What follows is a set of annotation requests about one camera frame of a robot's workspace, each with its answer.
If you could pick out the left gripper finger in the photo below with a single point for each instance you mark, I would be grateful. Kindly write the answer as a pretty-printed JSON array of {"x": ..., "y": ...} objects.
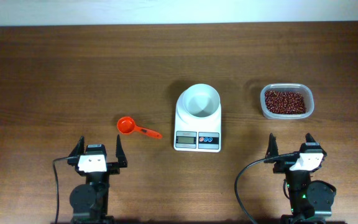
[
  {"x": 120, "y": 155},
  {"x": 79, "y": 148}
]

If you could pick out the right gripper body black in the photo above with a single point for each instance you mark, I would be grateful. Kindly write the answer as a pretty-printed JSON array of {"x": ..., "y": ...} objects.
[{"x": 279, "y": 166}]

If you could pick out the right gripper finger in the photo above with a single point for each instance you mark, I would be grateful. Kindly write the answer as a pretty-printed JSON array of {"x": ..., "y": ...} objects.
[
  {"x": 272, "y": 150},
  {"x": 309, "y": 138}
]

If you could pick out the orange measuring scoop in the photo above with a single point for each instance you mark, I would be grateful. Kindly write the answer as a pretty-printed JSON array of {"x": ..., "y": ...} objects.
[{"x": 126, "y": 125}]

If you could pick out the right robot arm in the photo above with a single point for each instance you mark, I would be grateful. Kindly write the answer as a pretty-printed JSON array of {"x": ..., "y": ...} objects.
[{"x": 310, "y": 200}]

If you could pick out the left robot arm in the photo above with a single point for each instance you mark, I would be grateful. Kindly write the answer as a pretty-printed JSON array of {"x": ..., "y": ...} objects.
[{"x": 90, "y": 200}]

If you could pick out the white digital kitchen scale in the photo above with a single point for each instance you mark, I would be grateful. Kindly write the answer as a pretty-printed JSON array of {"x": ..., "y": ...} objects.
[{"x": 196, "y": 134}]

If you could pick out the red beans in container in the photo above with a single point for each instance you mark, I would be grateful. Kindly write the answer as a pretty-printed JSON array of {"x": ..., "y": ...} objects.
[{"x": 284, "y": 102}]

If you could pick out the clear plastic container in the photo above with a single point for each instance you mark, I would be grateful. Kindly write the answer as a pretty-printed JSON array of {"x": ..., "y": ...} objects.
[{"x": 295, "y": 87}]

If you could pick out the white round bowl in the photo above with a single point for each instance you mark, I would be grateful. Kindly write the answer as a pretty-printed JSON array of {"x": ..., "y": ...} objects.
[{"x": 201, "y": 100}]

